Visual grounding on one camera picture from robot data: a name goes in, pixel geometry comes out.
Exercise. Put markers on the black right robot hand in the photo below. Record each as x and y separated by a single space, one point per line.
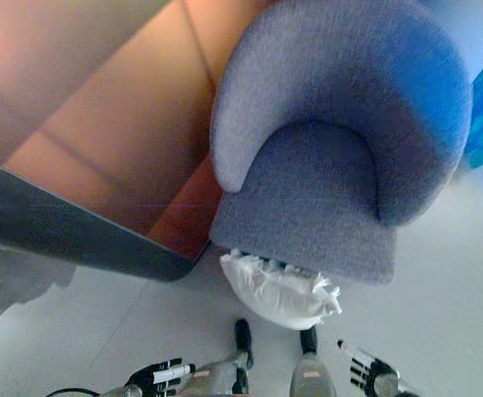
365 370

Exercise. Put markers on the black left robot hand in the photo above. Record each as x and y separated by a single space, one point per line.
159 376

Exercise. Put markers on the white pillow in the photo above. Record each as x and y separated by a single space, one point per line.
274 293

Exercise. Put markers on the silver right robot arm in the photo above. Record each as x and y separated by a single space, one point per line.
394 386

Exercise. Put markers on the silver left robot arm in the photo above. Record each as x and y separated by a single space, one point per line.
121 391

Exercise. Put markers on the blue-grey fabric armchair sofa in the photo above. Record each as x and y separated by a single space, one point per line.
328 82

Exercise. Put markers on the silver right robot leg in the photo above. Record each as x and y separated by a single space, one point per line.
309 378

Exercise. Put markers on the silver robot leg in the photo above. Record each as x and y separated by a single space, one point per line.
221 372
309 378

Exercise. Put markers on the silver left robot leg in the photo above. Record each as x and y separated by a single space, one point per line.
221 372

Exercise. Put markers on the black right robot foot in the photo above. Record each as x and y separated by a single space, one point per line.
309 340

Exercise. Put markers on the black robot foot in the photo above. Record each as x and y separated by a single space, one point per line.
243 337
309 340

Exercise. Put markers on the black left robot foot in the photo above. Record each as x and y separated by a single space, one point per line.
243 337

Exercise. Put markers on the dark table with black edge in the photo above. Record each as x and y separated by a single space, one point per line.
80 235

